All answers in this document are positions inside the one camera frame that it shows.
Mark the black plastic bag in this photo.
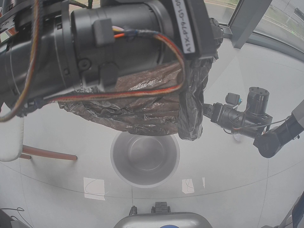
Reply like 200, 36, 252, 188
58, 17, 225, 142

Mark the white trash bin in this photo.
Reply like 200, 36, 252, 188
110, 131, 180, 189

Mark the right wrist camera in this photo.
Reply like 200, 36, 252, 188
225, 93, 243, 110

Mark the white padded wooden chair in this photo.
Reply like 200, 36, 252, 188
0, 117, 78, 162

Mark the black cable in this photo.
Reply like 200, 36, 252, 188
0, 207, 25, 221

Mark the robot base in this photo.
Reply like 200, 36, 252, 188
114, 201, 213, 228

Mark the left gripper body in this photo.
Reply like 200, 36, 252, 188
70, 0, 215, 92

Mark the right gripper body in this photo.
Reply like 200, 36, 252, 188
203, 102, 246, 130

